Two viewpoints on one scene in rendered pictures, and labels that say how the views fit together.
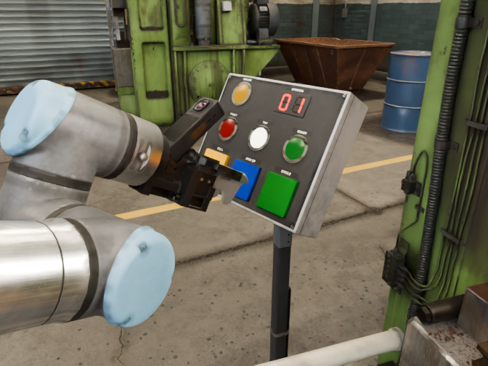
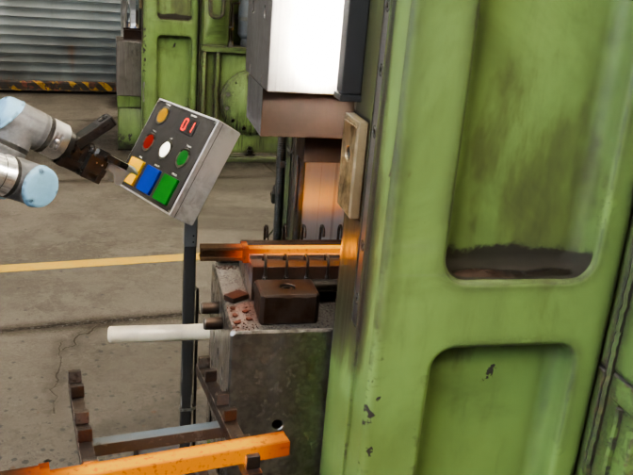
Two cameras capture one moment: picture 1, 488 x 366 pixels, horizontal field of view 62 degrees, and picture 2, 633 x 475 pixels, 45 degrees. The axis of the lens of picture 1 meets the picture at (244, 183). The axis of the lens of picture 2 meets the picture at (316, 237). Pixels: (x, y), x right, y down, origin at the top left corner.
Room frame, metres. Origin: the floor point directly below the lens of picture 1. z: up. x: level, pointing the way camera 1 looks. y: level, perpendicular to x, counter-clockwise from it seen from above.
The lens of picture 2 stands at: (-1.20, -0.59, 1.59)
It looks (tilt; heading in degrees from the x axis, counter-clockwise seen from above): 19 degrees down; 4
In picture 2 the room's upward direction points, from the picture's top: 5 degrees clockwise
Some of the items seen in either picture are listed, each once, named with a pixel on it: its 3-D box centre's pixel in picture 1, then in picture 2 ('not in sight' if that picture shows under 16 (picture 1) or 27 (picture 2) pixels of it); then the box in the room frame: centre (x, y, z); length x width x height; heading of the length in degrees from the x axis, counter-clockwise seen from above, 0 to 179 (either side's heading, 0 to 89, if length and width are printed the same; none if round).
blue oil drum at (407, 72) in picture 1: (410, 91); not in sight; (4.93, -2.00, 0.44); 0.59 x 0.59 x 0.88
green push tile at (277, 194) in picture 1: (277, 194); (167, 189); (0.72, -0.07, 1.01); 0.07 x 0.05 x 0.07; 43
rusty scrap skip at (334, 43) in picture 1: (327, 66); not in sight; (7.47, -1.50, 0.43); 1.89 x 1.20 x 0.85; 27
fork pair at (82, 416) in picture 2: not in sight; (156, 415); (-0.24, -0.32, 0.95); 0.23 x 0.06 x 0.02; 116
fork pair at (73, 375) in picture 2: not in sight; (143, 375); (-0.13, -0.27, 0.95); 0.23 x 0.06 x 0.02; 116
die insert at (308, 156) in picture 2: not in sight; (368, 145); (0.43, -0.59, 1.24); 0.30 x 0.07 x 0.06; 108
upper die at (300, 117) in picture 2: not in sight; (350, 106); (0.44, -0.54, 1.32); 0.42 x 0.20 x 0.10; 108
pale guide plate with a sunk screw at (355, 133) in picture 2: not in sight; (352, 165); (0.11, -0.56, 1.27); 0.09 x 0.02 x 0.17; 18
